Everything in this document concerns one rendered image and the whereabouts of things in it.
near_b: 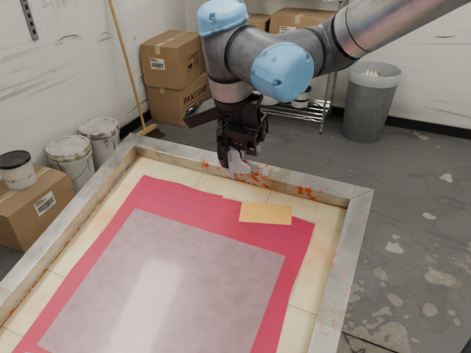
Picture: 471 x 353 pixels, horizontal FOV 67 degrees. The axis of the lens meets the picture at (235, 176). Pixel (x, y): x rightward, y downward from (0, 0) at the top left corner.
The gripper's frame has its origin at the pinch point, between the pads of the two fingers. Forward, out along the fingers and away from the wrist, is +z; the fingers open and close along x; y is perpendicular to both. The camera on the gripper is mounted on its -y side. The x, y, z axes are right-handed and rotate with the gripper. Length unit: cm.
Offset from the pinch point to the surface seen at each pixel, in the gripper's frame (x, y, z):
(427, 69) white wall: 284, 57, 145
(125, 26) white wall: 194, -200, 84
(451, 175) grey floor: 194, 92, 184
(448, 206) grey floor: 150, 88, 172
